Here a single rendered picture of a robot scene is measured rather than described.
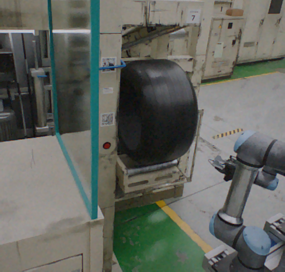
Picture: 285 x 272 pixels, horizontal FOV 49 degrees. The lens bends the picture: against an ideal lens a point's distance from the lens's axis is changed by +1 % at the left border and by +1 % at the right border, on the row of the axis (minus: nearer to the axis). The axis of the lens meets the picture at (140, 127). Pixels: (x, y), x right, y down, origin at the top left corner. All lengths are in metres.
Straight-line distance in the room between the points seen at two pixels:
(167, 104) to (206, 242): 1.49
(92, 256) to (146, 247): 1.57
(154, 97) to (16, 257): 0.93
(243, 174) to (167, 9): 1.02
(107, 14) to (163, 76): 0.41
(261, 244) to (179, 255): 1.21
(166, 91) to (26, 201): 0.85
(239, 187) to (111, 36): 0.88
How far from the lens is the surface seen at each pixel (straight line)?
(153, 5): 1.86
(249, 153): 1.35
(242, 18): 6.72
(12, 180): 1.14
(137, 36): 2.00
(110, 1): 1.48
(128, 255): 2.55
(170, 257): 2.57
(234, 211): 1.48
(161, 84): 1.57
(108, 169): 1.80
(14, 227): 0.97
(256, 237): 1.49
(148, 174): 1.84
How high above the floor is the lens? 1.93
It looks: 27 degrees down
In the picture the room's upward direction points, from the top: 4 degrees clockwise
